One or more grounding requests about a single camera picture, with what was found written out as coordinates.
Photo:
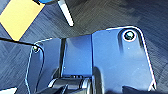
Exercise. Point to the blue sofa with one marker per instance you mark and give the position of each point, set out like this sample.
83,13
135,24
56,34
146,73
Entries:
65,11

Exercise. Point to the small white robot box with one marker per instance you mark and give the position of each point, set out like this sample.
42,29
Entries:
7,91

